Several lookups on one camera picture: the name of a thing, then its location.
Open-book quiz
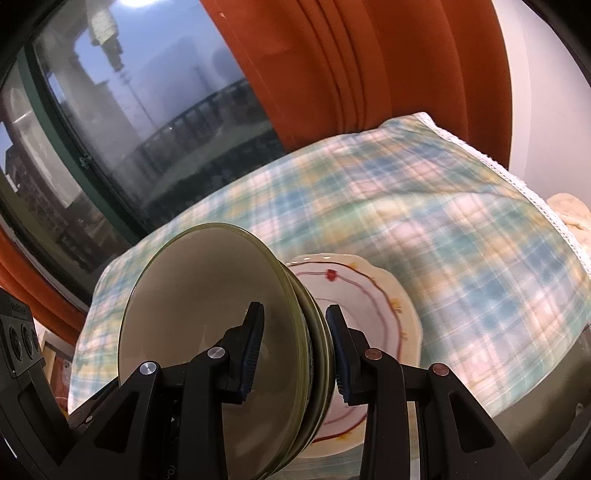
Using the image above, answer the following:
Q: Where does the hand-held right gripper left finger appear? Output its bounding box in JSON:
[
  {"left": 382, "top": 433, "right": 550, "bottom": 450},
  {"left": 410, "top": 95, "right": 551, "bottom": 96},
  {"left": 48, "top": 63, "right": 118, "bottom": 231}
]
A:
[{"left": 69, "top": 301, "right": 266, "bottom": 480}]

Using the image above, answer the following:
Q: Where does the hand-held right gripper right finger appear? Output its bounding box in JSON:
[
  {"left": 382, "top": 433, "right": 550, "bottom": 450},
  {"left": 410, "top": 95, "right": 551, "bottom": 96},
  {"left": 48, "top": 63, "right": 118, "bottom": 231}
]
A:
[{"left": 324, "top": 305, "right": 527, "bottom": 480}]

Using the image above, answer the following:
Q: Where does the large scalloped yellow-flower plate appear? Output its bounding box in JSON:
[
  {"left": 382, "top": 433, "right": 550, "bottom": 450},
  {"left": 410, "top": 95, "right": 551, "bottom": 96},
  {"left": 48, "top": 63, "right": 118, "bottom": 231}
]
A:
[{"left": 284, "top": 252, "right": 423, "bottom": 472}]

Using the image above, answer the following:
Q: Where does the bowl with blue label print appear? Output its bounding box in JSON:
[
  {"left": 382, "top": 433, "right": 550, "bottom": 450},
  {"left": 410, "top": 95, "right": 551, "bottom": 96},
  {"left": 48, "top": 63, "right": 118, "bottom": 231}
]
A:
[{"left": 117, "top": 223, "right": 305, "bottom": 480}]

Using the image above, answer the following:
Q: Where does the orange curtain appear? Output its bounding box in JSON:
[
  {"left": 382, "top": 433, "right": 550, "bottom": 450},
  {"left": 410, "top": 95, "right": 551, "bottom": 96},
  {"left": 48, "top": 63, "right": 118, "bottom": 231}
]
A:
[
  {"left": 0, "top": 222, "right": 93, "bottom": 347},
  {"left": 198, "top": 0, "right": 513, "bottom": 148}
]

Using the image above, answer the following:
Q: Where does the plaid tablecloth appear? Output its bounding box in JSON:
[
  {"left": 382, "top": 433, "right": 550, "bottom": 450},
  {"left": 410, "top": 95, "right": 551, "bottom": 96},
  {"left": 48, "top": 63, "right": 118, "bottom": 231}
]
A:
[{"left": 69, "top": 112, "right": 591, "bottom": 416}]

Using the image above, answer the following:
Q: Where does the balcony railing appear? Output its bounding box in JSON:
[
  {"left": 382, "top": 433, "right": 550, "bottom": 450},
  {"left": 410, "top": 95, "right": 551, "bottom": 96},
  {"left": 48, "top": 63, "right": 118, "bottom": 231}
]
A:
[{"left": 139, "top": 78, "right": 282, "bottom": 185}]

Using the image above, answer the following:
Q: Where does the cream fabric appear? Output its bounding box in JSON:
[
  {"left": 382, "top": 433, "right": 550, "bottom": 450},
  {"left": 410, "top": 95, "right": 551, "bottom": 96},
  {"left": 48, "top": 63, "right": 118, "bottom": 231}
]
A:
[{"left": 547, "top": 194, "right": 591, "bottom": 259}]

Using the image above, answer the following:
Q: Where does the hanging grey garment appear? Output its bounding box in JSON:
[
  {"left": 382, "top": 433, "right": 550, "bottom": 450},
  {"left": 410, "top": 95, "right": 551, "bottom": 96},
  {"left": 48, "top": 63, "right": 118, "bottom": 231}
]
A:
[{"left": 89, "top": 2, "right": 124, "bottom": 71}]

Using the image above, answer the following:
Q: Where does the green window frame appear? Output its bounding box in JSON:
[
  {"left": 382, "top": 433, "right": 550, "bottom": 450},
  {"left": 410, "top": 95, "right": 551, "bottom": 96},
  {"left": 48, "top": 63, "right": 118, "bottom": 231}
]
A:
[{"left": 18, "top": 46, "right": 144, "bottom": 236}]

